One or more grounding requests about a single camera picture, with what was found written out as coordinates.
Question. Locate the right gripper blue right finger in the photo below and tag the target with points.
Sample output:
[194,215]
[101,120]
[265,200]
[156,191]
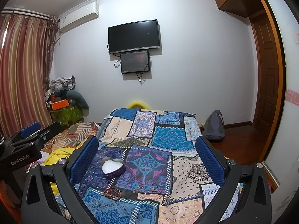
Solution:
[222,173]

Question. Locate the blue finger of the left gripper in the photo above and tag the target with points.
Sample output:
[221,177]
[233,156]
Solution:
[31,129]
[47,133]

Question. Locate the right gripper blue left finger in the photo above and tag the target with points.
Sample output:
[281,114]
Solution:
[69,172]

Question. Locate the purple heart-shaped tin box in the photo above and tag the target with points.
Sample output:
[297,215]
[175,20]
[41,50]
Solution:
[112,168]

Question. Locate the yellow towel blanket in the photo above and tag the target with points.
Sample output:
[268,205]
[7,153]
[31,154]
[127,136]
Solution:
[61,153]

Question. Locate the striped beige quilt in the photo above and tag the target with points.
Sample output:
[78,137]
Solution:
[72,137]

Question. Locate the green patterned storage box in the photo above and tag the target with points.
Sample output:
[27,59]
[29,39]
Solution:
[67,116]

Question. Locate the orange shoe box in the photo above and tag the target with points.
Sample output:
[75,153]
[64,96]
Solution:
[59,105]

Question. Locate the grey blue backpack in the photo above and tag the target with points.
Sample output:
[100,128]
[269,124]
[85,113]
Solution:
[214,127]

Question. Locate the dark green pillow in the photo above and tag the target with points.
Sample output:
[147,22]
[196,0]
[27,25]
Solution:
[77,98]

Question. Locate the pile of patterned clothes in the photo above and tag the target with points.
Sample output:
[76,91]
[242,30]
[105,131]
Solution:
[59,86]

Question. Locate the blue patchwork bed cover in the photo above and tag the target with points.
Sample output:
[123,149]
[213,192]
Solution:
[165,179]

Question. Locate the yellow round object behind bed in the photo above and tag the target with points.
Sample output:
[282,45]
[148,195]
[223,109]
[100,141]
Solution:
[137,104]

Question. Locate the red striped curtain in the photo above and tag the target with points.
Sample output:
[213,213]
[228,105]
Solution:
[27,47]

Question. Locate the brown wooden door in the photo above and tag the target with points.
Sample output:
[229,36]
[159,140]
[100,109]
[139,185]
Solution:
[271,74]

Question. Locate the white wall air conditioner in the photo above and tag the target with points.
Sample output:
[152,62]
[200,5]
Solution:
[80,16]

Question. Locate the large black wall television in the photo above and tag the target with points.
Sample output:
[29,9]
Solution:
[134,36]

